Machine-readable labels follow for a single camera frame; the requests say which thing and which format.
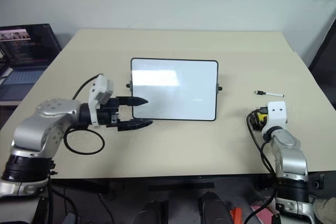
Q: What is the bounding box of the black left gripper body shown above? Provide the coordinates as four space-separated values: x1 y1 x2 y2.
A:
98 97 122 130

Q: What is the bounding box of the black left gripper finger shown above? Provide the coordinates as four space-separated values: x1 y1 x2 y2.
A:
116 119 154 133
116 95 150 108

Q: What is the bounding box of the yellow eraser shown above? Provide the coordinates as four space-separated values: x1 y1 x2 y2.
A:
256 112 268 125

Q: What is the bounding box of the small black-framed whiteboard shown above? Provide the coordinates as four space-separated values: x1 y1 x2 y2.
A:
125 57 224 122

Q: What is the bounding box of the white marker with black cap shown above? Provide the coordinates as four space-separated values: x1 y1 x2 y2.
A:
254 90 285 99

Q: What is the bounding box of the small black box with lens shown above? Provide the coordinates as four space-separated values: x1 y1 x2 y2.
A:
313 174 326 190

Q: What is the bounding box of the pink paper packet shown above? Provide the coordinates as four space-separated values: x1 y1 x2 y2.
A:
250 202 279 224

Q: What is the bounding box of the dark rounded shape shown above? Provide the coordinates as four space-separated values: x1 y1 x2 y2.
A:
197 191 233 224
133 199 169 224

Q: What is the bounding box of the orange object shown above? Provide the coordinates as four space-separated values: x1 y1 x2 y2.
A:
229 207 244 224

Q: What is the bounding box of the open laptop computer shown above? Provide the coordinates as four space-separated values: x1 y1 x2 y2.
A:
0 23 62 103

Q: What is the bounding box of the grey-green cloth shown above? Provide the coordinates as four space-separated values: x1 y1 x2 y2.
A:
313 197 336 224

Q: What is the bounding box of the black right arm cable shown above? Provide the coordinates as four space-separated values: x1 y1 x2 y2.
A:
245 106 278 224

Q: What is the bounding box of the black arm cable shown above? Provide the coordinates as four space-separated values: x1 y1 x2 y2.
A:
63 73 106 155
245 106 278 224

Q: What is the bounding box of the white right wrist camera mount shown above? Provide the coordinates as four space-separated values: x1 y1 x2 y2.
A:
260 100 288 136

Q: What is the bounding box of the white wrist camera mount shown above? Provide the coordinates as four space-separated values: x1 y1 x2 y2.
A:
260 100 288 136
87 74 116 128

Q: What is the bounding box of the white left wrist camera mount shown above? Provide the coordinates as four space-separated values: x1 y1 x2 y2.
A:
87 74 116 128

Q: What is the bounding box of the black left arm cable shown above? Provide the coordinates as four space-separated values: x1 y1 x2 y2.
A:
63 73 106 155

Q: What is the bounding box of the black cable under table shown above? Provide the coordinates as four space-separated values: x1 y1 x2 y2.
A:
98 193 116 224

